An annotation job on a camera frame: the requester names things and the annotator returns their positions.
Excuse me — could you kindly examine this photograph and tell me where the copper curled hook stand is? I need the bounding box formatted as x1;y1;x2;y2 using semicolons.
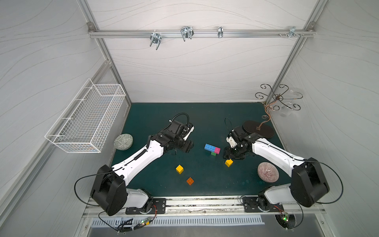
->
255;84;304;124

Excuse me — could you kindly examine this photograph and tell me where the blue lego brick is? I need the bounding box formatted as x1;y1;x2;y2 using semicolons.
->
204;144;216;152

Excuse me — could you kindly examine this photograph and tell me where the metal U-bolt clamp left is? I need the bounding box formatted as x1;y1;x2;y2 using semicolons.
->
150;32;162;50

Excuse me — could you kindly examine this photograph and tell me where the green patterned round bowl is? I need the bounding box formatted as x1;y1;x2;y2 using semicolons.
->
114;133;133;151

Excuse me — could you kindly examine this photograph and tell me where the yellow lego brick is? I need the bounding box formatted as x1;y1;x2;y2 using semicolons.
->
225;159;233;167
176;165;184;174

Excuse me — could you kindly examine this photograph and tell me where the white slotted cable duct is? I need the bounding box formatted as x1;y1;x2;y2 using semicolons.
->
91;214;264;228

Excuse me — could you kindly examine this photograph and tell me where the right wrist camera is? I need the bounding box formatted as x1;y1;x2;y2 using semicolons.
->
226;136;237;148

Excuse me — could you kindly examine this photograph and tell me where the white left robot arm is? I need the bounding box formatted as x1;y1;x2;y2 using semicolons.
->
90;133;194;216

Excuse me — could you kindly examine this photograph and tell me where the metal u-bolt clamp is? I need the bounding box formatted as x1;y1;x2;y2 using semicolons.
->
150;32;162;50
180;26;194;41

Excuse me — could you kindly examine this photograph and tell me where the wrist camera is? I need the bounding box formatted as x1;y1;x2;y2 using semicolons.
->
226;136;237;148
168;120;194;141

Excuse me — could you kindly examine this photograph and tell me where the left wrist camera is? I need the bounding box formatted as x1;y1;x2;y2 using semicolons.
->
168;120;194;141

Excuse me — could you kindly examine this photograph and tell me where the metal clamp right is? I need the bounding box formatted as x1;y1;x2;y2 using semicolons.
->
278;27;305;39

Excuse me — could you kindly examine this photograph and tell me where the small metal bracket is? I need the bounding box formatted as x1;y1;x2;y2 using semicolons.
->
218;26;224;39

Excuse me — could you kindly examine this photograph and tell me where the green mat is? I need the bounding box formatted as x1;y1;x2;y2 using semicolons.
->
102;102;292;198

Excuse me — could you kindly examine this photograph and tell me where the pink patterned round bowl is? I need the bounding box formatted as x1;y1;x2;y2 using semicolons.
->
257;162;279;183

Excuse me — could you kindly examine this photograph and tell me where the dark oval stand base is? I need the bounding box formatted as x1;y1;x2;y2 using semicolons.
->
242;120;275;138

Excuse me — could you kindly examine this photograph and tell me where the white wire basket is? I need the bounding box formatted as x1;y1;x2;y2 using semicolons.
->
44;79;126;154

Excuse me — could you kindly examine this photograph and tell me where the aluminium top crossbar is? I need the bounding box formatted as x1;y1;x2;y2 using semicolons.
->
89;28;316;39

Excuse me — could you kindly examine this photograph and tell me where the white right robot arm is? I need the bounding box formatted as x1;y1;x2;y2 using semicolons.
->
224;127;330;212

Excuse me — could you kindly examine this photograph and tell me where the orange lego brick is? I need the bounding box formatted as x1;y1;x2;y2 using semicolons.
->
186;177;194;186

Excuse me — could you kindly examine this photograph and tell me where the pink lego brick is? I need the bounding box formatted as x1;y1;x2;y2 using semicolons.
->
214;147;221;154

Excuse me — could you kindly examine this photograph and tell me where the metal U-bolt clamp middle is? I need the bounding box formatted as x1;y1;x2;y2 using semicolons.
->
180;26;194;41

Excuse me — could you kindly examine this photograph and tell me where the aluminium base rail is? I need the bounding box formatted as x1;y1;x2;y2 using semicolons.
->
82;195;326;218

